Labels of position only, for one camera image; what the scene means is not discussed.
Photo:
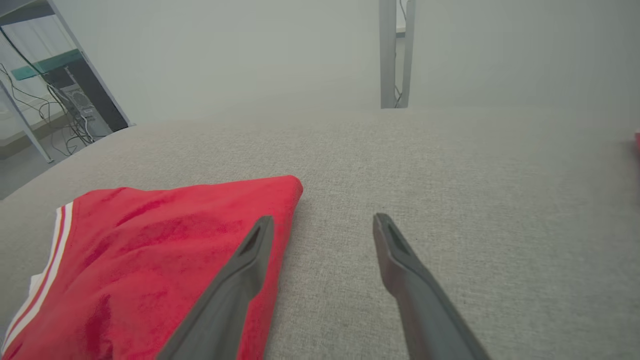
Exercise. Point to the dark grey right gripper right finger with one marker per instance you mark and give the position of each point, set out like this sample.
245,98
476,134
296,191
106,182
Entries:
420,305

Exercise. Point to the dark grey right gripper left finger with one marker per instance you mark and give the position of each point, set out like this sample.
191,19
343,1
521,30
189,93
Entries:
230,300

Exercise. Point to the red white basketball jersey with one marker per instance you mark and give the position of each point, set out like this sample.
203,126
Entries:
150,250

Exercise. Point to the red white shorts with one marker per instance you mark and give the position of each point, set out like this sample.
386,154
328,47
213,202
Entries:
637,142

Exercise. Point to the grey fabric sofa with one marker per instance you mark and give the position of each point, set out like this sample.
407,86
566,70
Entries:
450,175

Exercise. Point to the black computer tower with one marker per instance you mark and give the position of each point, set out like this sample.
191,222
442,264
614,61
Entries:
100,100

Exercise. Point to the teal board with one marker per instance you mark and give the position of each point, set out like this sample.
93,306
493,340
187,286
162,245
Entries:
45,65

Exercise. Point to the grey metal partition post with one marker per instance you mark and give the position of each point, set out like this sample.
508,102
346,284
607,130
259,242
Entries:
387,50

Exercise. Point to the grey metal desk frame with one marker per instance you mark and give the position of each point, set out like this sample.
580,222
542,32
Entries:
20,12

